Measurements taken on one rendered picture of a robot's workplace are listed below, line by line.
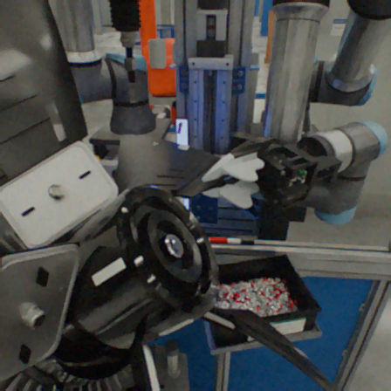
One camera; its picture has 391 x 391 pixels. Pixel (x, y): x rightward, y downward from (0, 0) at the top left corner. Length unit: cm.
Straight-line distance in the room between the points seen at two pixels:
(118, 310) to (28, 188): 13
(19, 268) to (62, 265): 3
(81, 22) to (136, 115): 29
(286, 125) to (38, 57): 42
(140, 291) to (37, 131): 17
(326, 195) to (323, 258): 29
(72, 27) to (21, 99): 63
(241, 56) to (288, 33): 55
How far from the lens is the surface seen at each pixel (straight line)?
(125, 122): 104
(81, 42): 96
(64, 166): 31
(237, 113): 119
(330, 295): 101
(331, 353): 123
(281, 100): 62
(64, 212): 30
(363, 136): 61
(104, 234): 24
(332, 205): 66
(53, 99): 34
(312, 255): 88
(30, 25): 40
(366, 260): 93
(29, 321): 24
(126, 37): 31
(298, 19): 63
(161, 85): 420
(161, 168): 47
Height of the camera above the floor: 140
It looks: 31 degrees down
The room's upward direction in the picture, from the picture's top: straight up
